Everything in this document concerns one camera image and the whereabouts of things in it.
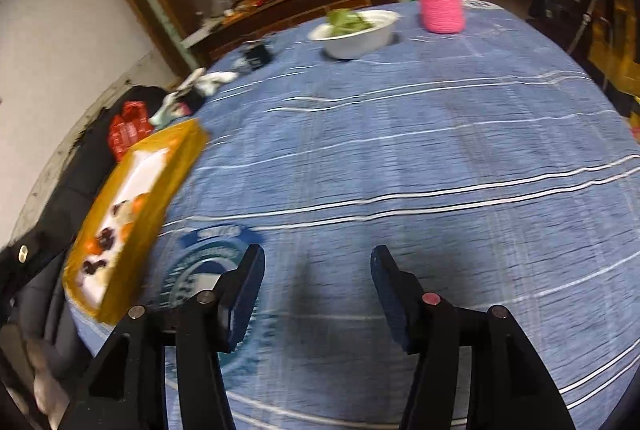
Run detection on black coat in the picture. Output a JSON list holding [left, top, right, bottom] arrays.
[[0, 84, 171, 376]]

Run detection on blue striped tablecloth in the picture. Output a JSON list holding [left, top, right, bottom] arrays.
[[67, 0, 640, 430]]

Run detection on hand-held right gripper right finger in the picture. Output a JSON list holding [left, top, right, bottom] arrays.
[[370, 245, 576, 430]]

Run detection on pink knitted sleeve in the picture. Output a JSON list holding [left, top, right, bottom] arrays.
[[407, 0, 466, 34]]

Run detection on white bowl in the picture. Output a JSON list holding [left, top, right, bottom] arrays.
[[308, 10, 400, 60]]

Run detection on yellow box with white inside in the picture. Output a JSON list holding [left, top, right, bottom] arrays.
[[62, 117, 210, 326]]

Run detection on white crumpled cloths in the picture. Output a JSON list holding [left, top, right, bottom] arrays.
[[150, 67, 240, 127]]

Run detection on green leafy vegetables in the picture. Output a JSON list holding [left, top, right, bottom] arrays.
[[326, 8, 373, 35]]

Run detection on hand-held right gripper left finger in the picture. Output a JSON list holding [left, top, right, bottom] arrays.
[[60, 244, 266, 430]]

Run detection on wooden counter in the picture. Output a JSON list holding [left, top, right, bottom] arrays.
[[200, 0, 396, 56]]

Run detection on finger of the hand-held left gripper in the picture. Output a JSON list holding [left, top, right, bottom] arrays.
[[0, 230, 56, 315]]

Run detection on red plastic bag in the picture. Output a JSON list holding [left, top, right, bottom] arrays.
[[107, 101, 153, 161]]

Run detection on pale cloth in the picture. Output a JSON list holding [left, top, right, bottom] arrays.
[[24, 339, 68, 417]]

